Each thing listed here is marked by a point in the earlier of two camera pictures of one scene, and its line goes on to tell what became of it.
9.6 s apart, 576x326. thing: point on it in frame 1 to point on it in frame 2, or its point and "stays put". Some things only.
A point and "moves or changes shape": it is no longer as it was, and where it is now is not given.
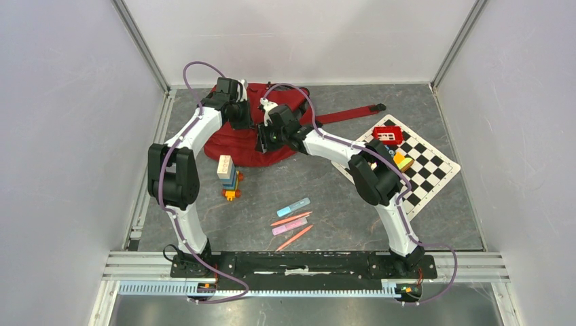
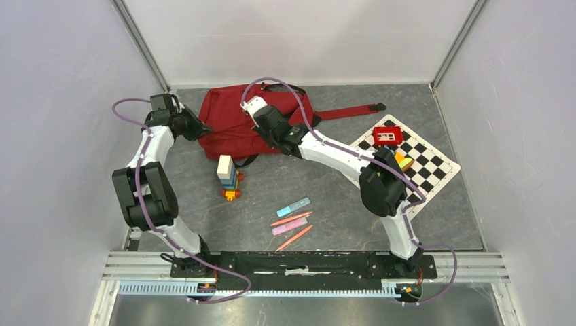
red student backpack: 240,143 moves or changes shape
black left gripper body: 241,116 to 189,128
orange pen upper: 291,219 stays put
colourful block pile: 403,163 stays put
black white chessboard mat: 430,172 stays put
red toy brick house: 388,135 stays put
